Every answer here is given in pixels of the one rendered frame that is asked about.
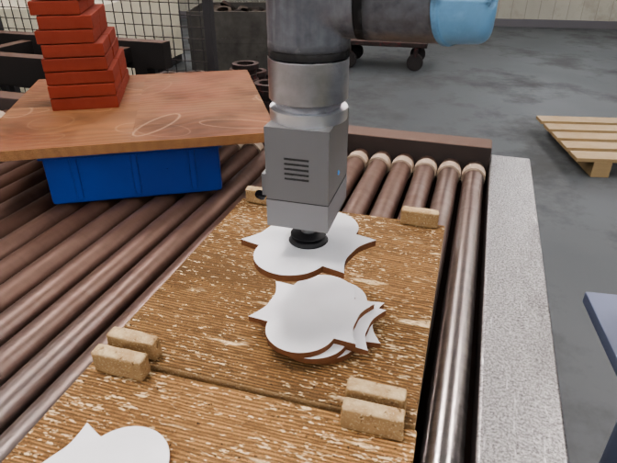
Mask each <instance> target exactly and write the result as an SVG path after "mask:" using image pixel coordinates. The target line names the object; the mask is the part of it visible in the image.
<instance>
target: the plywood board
mask: <svg viewBox="0 0 617 463"><path fill-rule="evenodd" d="M270 120H271V119H270V115H269V113H268V111H267V109H266V107H265V105H264V102H263V100H262V99H261V97H260V95H259V93H258V91H257V89H256V87H255V85H254V83H253V81H252V78H251V77H250V75H249V73H248V71H247V70H231V71H212V72H192V73H154V74H134V75H130V76H129V81H128V84H127V87H126V89H125V93H124V95H123V97H122V100H121V102H120V105H119V107H110V108H93V109H76V110H60V111H53V110H52V106H51V102H50V95H49V91H48V85H47V82H46V79H39V80H38V81H37V82H36V83H35V84H34V85H33V86H31V87H30V88H29V90H28V91H27V92H26V93H25V94H24V95H23V96H22V97H21V98H19V99H18V101H17V102H16V103H15V104H14V105H13V106H12V107H11V108H10V109H9V110H8V111H7V112H6V113H5V114H4V116H3V117H1V118H0V162H5V161H18V160H31V159H43V158H56V157H69V156H82V155H95V154H107V153H120V152H145V151H157V150H170V149H183V148H196V147H208V146H220V145H233V144H246V143H259V142H264V126H265V125H266V124H267V123H268V122H269V121H270Z"/></svg>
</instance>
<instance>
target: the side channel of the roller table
mask: <svg viewBox="0 0 617 463"><path fill-rule="evenodd" d="M24 94H25V93H17V92H7V91H0V110H1V111H3V110H6V109H10V108H11V107H12V106H13V105H14V104H15V103H16V102H17V101H18V99H19V98H21V97H22V96H23V95H24ZM359 148H362V149H365V150H367V151H368V153H369V156H370V158H371V157H372V156H373V155H374V154H375V153H376V152H379V151H385V152H388V153H389V154H390V156H391V160H392V161H391V163H392V162H393V160H394V159H395V158H396V157H397V156H398V155H399V154H401V153H407V154H409V155H411V156H412V158H413V160H414V166H415V164H416V163H417V162H418V161H419V160H420V158H421V157H422V156H426V155H428V156H431V157H433V158H434V159H435V161H436V163H437V171H438V168H439V166H440V165H441V164H442V162H443V161H444V160H445V159H448V158H453V159H455V160H456V161H458V163H460V167H461V174H462V171H463V169H464V168H465V166H466V164H467V163H469V162H472V161H478V162H480V163H482V164H483V166H484V169H485V171H486V181H487V176H488V167H489V161H490V156H491V151H492V140H490V139H480V138H471V137H462V136H453V135H443V134H434V133H424V132H415V131H405V130H388V129H379V128H369V127H360V126H351V125H348V147H347V152H348V156H349V154H350V153H351V152H353V151H354V150H356V149H359ZM486 181H485V182H486Z"/></svg>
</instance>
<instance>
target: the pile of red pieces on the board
mask: <svg viewBox="0 0 617 463"><path fill-rule="evenodd" d="M28 10H29V13H30V15H31V16H37V17H36V19H37V22H38V26H39V29H37V30H36V31H34V34H35V38H36V42H37V44H42V45H41V46H40V47H41V51H42V55H43V58H42V59H41V64H42V68H43V72H44V73H45V77H46V82H47V85H48V91H49V95H50V102H51V106H52V110H53V111H60V110H76V109H93V108H110V107H119V105H120V102H121V100H122V97H123V95H124V93H125V89H126V87H127V84H128V81H129V70H128V69H127V63H126V58H125V54H124V49H123V48H119V46H118V37H116V31H115V27H108V26H107V18H106V10H105V6H104V4H95V2H94V0H30V1H28Z"/></svg>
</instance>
